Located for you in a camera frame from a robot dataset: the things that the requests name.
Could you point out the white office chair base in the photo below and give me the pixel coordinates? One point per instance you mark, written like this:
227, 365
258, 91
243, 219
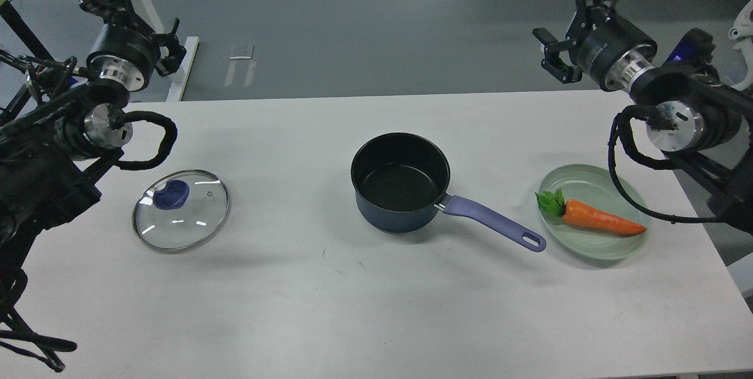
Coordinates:
741, 34

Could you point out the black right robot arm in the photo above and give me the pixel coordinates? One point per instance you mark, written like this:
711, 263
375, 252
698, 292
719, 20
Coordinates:
679, 109

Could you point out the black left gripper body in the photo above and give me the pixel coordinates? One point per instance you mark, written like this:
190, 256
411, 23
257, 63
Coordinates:
123, 55

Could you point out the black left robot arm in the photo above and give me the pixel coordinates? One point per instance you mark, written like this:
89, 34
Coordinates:
63, 130

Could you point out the blue saucepan with purple handle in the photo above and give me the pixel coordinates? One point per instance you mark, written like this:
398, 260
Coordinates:
400, 182

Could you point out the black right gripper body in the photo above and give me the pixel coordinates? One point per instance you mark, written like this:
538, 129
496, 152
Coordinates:
602, 47

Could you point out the pale green oval plate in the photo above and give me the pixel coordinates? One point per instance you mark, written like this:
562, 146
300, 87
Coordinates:
592, 185

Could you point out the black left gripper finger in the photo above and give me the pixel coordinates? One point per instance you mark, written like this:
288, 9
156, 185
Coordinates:
170, 63
113, 12

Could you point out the glass pot lid purple knob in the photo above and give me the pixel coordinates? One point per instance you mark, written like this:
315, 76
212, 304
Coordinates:
181, 211

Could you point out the black metal stand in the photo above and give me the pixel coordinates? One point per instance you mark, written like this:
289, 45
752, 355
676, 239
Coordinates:
17, 43

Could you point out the orange toy carrot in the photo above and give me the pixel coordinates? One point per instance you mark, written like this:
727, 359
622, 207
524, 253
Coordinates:
579, 214

